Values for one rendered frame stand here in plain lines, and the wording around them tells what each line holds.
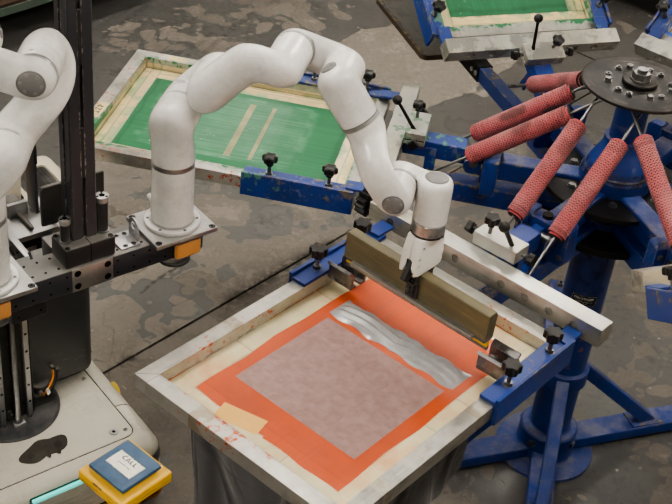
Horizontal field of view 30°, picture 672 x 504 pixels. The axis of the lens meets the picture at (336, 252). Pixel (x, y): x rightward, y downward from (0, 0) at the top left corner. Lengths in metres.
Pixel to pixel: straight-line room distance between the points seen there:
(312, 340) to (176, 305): 1.65
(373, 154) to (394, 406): 0.54
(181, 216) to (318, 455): 0.63
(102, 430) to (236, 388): 0.94
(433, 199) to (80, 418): 1.40
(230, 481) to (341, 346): 0.39
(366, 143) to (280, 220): 2.34
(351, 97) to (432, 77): 3.53
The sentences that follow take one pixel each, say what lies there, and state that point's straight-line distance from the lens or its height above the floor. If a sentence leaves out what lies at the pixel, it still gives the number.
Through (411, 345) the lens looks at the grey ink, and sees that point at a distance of 2.82.
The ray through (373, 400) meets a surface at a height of 0.96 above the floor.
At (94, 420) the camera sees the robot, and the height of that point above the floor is 0.28.
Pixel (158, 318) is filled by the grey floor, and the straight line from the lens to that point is 4.35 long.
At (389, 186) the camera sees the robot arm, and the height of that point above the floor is 1.39.
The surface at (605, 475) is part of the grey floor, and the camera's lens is 4.04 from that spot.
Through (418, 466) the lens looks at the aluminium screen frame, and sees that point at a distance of 2.50.
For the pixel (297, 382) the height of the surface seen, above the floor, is 0.96.
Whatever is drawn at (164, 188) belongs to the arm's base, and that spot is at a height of 1.25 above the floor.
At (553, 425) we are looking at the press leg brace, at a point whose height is 0.25.
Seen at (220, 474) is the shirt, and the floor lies 0.74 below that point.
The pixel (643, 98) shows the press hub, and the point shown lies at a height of 1.31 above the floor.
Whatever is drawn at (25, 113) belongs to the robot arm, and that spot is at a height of 1.56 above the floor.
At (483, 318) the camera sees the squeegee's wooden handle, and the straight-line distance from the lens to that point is 2.67.
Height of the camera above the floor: 2.75
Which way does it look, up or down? 36 degrees down
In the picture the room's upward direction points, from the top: 7 degrees clockwise
